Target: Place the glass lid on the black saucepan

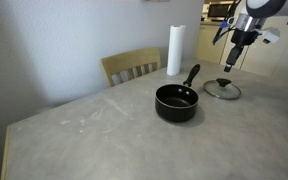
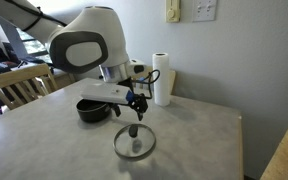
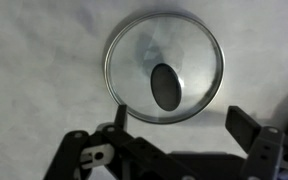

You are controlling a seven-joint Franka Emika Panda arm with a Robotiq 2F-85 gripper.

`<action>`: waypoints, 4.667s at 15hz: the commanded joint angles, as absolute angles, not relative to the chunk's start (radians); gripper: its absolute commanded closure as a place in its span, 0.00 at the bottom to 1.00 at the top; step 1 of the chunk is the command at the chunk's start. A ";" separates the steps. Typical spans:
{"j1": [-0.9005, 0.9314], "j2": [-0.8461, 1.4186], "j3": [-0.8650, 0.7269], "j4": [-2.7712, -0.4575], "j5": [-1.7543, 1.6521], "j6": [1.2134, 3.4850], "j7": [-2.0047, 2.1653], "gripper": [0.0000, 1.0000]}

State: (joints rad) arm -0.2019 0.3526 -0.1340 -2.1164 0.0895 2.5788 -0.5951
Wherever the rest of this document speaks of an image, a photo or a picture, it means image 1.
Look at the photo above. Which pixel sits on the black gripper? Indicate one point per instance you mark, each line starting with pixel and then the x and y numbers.
pixel 245 36

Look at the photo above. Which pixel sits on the glass lid with black knob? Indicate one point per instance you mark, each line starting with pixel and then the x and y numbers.
pixel 222 82

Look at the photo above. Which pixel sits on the black saucepan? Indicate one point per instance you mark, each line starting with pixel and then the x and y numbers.
pixel 176 108

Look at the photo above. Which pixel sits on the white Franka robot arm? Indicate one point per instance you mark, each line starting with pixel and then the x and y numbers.
pixel 270 7

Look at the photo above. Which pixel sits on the cream kitchen cabinet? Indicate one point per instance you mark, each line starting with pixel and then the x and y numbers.
pixel 267 56

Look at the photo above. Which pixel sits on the microwave oven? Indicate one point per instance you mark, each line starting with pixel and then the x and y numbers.
pixel 219 10

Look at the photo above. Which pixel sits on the white paper towel roll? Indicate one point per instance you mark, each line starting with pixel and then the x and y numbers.
pixel 175 50

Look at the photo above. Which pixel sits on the wooden chair with narrow slats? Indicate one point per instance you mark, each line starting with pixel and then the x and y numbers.
pixel 130 59

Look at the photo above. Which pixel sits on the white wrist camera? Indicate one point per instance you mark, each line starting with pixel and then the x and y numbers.
pixel 269 35

